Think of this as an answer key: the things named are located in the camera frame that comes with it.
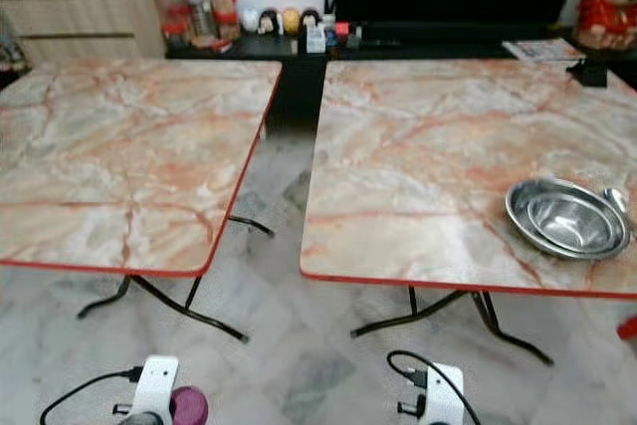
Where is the purple cup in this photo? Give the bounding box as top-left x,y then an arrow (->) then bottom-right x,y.
169,385 -> 210,425

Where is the marble-pattern folding table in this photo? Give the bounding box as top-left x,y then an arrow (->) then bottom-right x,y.
299,59 -> 637,366
0,59 -> 283,344

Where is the light wooden cabinet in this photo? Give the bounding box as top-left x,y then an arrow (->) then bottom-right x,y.
0,0 -> 175,66

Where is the small red-lid jar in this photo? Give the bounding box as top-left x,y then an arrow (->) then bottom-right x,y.
213,13 -> 239,42
163,21 -> 189,48

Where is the large clear red-lid jar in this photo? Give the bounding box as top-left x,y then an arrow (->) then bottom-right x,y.
181,0 -> 212,43

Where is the yellow round figurine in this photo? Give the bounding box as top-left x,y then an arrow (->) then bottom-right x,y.
279,7 -> 302,36

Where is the small white box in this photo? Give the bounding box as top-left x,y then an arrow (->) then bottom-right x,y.
305,25 -> 327,54

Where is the large steel bowl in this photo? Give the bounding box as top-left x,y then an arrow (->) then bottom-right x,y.
505,177 -> 630,262

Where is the white orange printed leaflet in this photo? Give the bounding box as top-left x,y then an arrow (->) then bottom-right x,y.
503,38 -> 586,63

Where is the small steel bowl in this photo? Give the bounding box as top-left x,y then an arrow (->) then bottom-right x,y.
526,193 -> 620,255

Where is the black table clamp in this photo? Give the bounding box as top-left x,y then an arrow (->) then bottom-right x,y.
565,59 -> 608,88

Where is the steel spoon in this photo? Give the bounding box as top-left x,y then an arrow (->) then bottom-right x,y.
602,187 -> 637,242

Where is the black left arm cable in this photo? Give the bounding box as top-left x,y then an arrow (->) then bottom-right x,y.
40,365 -> 145,425

